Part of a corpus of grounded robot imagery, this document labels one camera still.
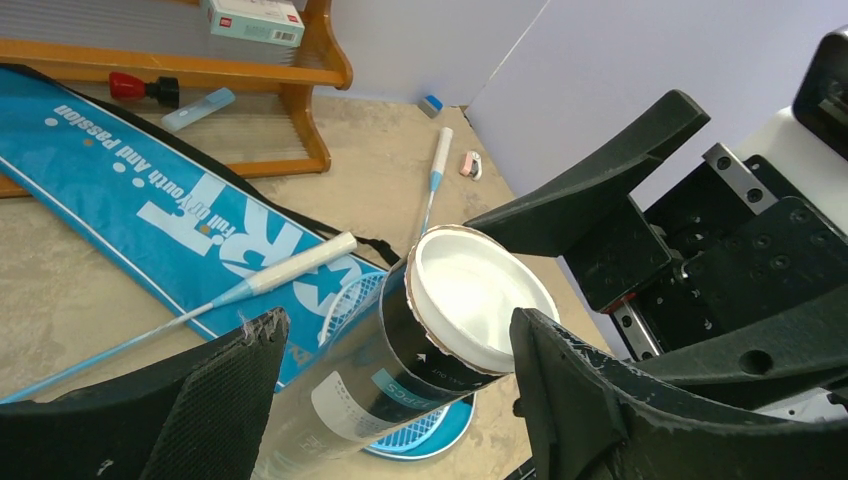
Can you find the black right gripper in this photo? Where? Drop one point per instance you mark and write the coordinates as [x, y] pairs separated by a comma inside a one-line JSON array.
[[592, 416]]

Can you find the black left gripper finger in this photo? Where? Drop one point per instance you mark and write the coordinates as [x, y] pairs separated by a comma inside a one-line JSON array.
[[199, 414]]

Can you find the black shuttlecock tube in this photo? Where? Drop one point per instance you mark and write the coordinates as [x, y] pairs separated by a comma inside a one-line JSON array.
[[378, 373]]

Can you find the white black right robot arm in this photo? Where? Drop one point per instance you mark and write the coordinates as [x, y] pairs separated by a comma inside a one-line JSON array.
[[795, 132]]

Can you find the blue racket bag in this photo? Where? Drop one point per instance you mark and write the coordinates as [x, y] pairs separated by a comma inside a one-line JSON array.
[[181, 224]]

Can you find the pink white small clip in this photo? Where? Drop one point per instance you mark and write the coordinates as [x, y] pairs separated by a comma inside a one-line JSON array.
[[471, 166]]

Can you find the blue white eraser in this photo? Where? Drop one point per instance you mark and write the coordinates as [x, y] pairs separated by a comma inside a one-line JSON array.
[[431, 106]]

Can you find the wooden shelf rack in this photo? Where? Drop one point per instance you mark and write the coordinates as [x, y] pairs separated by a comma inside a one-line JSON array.
[[268, 131]]

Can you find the red black stamp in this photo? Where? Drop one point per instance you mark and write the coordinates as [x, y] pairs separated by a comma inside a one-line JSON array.
[[164, 90]]

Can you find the white green small box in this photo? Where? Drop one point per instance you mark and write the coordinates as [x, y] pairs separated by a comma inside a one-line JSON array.
[[266, 21]]

